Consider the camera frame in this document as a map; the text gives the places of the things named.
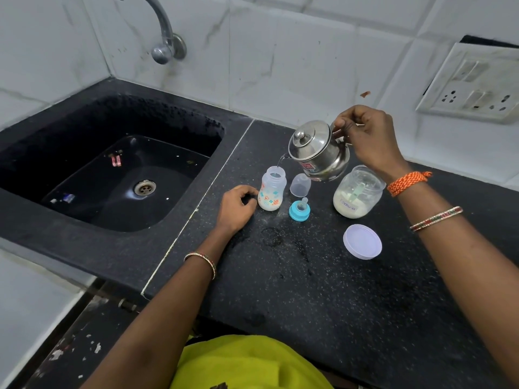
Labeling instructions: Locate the thin beaded bangle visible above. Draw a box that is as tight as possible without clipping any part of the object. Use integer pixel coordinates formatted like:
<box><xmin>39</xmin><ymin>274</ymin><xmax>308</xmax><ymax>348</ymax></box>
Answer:
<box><xmin>183</xmin><ymin>251</ymin><xmax>217</xmax><ymax>281</ymax></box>

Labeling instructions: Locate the yellow-green garment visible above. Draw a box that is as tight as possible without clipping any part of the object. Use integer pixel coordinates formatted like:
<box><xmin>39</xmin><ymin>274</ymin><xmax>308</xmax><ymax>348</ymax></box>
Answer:
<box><xmin>169</xmin><ymin>334</ymin><xmax>334</xmax><ymax>389</ymax></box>

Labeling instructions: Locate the person's right forearm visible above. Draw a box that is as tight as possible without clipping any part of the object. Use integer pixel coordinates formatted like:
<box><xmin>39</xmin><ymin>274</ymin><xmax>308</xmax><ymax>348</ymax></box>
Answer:
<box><xmin>387</xmin><ymin>169</ymin><xmax>519</xmax><ymax>387</ymax></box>

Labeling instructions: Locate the white wall switch socket board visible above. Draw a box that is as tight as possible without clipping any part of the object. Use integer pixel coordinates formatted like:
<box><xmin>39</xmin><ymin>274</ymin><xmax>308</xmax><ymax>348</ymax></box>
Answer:
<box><xmin>415</xmin><ymin>42</ymin><xmax>519</xmax><ymax>125</ymax></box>

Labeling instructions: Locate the person's left forearm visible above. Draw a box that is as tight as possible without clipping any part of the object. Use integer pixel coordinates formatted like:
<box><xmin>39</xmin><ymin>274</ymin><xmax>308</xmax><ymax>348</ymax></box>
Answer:
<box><xmin>80</xmin><ymin>227</ymin><xmax>237</xmax><ymax>389</ymax></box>

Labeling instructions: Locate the glass jar of milk powder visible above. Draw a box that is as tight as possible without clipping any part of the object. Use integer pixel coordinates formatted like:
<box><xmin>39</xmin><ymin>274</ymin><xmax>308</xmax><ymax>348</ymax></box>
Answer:
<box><xmin>333</xmin><ymin>165</ymin><xmax>386</xmax><ymax>219</ymax></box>

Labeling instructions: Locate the person's left hand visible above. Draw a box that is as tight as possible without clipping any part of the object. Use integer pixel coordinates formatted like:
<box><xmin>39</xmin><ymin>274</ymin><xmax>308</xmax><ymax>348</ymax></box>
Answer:
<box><xmin>215</xmin><ymin>185</ymin><xmax>259</xmax><ymax>236</ymax></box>

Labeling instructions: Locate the printed baby feeding bottle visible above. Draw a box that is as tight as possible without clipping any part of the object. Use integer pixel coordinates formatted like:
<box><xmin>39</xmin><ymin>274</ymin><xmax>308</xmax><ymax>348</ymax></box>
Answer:
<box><xmin>258</xmin><ymin>166</ymin><xmax>287</xmax><ymax>212</ymax></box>

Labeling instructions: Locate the blue bottle nipple ring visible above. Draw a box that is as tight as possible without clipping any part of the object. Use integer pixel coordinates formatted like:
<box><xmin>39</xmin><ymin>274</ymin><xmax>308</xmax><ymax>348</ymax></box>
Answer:
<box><xmin>289</xmin><ymin>197</ymin><xmax>311</xmax><ymax>222</ymax></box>

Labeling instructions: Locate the pale lilac jar lid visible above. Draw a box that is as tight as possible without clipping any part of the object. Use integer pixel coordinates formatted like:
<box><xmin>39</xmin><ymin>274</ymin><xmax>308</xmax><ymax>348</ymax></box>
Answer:
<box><xmin>343</xmin><ymin>224</ymin><xmax>383</xmax><ymax>261</ymax></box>

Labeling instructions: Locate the steel kettle with lid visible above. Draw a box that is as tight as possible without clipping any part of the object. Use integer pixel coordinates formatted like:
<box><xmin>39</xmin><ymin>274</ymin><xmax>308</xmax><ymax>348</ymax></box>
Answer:
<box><xmin>280</xmin><ymin>120</ymin><xmax>351</xmax><ymax>183</ymax></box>

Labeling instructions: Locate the steel wall faucet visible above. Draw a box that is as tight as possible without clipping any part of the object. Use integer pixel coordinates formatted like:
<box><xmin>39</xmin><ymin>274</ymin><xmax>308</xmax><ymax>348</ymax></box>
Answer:
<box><xmin>139</xmin><ymin>0</ymin><xmax>187</xmax><ymax>65</ymax></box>

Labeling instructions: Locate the steel sink drain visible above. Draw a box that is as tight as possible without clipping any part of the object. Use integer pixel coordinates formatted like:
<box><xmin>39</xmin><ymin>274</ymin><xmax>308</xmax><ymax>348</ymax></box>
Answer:
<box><xmin>133</xmin><ymin>180</ymin><xmax>157</xmax><ymax>197</ymax></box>

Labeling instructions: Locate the orange thread wristband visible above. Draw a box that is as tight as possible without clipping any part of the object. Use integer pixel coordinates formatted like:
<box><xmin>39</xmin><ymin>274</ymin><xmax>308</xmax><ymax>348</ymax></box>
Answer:
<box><xmin>387</xmin><ymin>171</ymin><xmax>433</xmax><ymax>197</ymax></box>

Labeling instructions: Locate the beaded bangles pair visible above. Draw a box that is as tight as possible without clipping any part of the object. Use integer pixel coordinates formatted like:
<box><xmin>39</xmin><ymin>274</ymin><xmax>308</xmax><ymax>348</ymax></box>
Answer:
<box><xmin>409</xmin><ymin>206</ymin><xmax>464</xmax><ymax>233</ymax></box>

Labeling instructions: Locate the person's right hand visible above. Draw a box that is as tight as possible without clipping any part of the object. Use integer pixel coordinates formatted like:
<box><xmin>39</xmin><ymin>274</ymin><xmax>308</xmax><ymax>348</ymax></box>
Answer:
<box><xmin>332</xmin><ymin>105</ymin><xmax>411</xmax><ymax>185</ymax></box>

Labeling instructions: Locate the clear bottle dome cap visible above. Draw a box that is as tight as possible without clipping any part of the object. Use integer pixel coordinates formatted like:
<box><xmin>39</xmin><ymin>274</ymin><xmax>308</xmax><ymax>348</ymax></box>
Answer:
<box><xmin>290</xmin><ymin>173</ymin><xmax>312</xmax><ymax>198</ymax></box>

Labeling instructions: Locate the black stone sink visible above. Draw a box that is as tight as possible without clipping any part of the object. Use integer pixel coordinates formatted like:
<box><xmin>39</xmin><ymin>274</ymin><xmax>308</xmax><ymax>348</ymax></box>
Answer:
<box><xmin>0</xmin><ymin>92</ymin><xmax>226</xmax><ymax>234</ymax></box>

